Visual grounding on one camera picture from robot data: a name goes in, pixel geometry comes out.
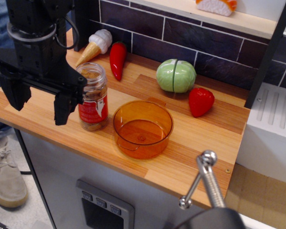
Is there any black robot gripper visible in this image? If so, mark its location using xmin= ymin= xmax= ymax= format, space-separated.
xmin=0 ymin=21 xmax=87 ymax=125

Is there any clear almond jar red label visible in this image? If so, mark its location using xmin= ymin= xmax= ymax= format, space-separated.
xmin=77 ymin=62 xmax=108 ymax=131

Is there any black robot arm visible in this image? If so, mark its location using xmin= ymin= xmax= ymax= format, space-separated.
xmin=0 ymin=0 xmax=87 ymax=125

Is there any orange transparent plastic pot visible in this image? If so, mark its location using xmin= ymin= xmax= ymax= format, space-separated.
xmin=112 ymin=97 xmax=174 ymax=159

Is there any toy ice cream cone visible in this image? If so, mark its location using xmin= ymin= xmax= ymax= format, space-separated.
xmin=75 ymin=29 xmax=112 ymax=67

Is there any red toy chili pepper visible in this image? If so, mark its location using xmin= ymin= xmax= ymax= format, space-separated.
xmin=110 ymin=42 xmax=128 ymax=81

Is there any beige suede shoe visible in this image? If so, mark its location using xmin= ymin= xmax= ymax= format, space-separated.
xmin=0 ymin=136 xmax=28 ymax=208

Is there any grey control panel with buttons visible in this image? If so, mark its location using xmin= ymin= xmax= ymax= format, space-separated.
xmin=76 ymin=180 xmax=135 ymax=229

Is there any green toy cabbage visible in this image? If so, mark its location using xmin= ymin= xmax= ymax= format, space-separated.
xmin=156 ymin=59 xmax=197 ymax=93

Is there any red toy strawberry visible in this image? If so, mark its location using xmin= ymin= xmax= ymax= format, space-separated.
xmin=189 ymin=87 xmax=215 ymax=117

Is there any toy salmon sushi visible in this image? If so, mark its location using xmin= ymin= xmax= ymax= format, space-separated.
xmin=195 ymin=0 xmax=237 ymax=16

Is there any light wooden shelf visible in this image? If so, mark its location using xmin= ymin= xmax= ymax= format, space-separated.
xmin=131 ymin=0 xmax=277 ymax=39

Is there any white ribbed sink unit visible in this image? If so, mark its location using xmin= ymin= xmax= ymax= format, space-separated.
xmin=236 ymin=83 xmax=286 ymax=182

